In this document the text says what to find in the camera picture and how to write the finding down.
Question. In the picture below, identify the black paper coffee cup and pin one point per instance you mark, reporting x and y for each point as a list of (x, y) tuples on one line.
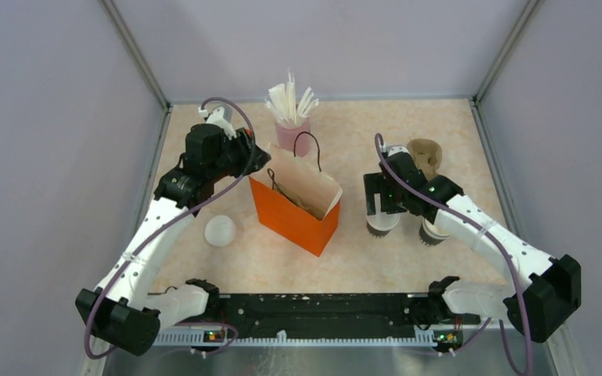
[(377, 232)]

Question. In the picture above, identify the brown pulp cup carrier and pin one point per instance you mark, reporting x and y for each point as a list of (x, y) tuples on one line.
[(316, 212)]

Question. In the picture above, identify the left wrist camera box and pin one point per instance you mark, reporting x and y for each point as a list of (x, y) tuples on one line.
[(219, 116)]

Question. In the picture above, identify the white plastic cup lid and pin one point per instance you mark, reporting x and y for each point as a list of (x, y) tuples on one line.
[(382, 222)]

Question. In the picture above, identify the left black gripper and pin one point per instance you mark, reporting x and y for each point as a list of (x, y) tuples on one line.
[(242, 143)]

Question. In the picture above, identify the stack of white lids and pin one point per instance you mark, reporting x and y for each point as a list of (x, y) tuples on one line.
[(220, 231)]

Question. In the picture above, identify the orange paper bag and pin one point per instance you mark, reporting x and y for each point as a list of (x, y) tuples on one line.
[(311, 183)]

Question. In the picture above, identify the pink straw holder cup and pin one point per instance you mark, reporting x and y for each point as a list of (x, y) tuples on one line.
[(290, 139)]

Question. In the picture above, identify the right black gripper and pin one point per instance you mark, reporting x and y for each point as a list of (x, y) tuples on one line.
[(376, 182)]

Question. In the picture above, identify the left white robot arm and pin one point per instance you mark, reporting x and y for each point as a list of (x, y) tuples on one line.
[(119, 310)]

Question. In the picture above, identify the stack of paper cups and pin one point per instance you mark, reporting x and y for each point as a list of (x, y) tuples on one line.
[(431, 235)]

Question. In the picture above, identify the white wrapped straws bundle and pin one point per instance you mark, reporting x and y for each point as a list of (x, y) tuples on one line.
[(289, 111)]

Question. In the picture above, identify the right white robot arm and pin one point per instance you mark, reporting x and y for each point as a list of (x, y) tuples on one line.
[(541, 291)]

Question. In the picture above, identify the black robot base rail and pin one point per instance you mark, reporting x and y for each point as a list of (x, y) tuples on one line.
[(408, 319)]

